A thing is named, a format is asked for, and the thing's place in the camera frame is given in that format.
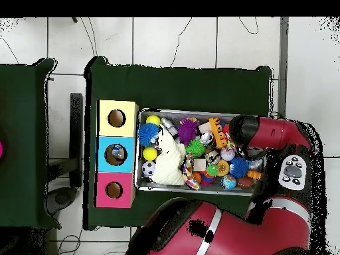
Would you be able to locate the clear plastic packet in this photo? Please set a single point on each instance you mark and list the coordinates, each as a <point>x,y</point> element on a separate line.
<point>118,153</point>

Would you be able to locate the multicoloured swirl ball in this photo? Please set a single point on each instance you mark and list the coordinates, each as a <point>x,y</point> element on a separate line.
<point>229,182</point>

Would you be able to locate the orange toy building block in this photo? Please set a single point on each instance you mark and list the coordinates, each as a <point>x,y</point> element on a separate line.
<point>217,132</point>
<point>254,175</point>

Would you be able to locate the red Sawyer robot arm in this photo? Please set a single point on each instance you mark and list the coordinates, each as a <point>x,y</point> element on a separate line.
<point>276,133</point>

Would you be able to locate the shallow clear mesh bin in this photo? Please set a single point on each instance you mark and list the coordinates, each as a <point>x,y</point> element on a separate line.
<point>159,187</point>

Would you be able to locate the wooden box with three holes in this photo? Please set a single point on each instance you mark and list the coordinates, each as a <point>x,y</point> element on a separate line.
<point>106,180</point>

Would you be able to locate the purple spiky ball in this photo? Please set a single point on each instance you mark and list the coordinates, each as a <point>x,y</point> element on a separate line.
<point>188,131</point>

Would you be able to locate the large blue spiky ball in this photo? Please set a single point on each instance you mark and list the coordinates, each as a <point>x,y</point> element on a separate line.
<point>148,135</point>

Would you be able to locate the cream knitted cloth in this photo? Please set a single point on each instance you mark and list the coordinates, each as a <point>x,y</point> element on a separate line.
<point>169,164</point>

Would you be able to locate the yellow ball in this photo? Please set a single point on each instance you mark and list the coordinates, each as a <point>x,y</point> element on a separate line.
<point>150,154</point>
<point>153,120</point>

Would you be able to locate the green spiky ball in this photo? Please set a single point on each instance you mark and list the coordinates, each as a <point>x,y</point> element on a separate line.
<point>195,149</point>

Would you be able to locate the small soccer ball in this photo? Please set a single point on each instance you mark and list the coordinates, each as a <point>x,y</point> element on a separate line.
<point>149,168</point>

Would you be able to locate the silver metal can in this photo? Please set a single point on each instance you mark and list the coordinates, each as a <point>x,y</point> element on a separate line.
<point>206,139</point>

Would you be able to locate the colourful patterned cloth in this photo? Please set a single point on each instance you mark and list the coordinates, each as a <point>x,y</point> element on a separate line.
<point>189,172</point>

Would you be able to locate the dark green table cloth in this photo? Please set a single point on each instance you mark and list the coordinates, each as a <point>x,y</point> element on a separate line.
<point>186,85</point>
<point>24,149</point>

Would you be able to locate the pink round object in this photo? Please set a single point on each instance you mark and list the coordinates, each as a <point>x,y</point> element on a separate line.
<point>1,150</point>

